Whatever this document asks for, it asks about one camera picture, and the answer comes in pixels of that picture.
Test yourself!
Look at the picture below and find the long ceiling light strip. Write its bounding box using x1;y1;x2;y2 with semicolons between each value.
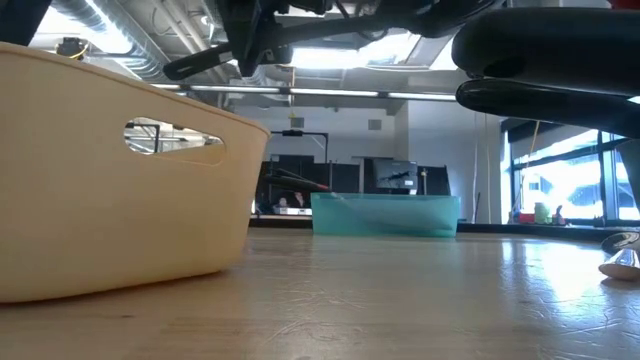
149;82;457;102

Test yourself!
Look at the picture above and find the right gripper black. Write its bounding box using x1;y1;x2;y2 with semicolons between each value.
215;0;301;79

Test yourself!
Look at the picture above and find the black background rig frame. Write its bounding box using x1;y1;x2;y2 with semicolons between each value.
269;129;331;176

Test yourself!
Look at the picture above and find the silver ceiling duct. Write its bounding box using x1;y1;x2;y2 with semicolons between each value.
49;0;236;86

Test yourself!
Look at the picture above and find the yellow plastic bin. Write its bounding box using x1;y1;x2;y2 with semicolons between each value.
0;41;271;305

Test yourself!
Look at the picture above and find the translucent teal plastic bin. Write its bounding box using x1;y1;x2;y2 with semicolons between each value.
309;192;462;239

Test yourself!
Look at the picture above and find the steel spoon wooden handle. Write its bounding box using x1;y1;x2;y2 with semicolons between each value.
598;230;640;282

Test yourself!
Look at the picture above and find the yellow black ceiling device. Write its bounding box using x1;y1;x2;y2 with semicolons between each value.
53;35;92;62

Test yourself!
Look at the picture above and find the all-black nylon slotted turner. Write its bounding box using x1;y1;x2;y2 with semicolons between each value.
271;167;324;184

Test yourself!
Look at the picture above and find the dark background cabinet row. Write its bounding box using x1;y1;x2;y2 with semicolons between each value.
254;153;451;210

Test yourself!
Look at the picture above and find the black computer monitor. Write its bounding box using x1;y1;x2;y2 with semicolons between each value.
373;158;419;195

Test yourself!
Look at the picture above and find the solid turner steel shaft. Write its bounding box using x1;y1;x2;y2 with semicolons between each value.
162;0;501;82

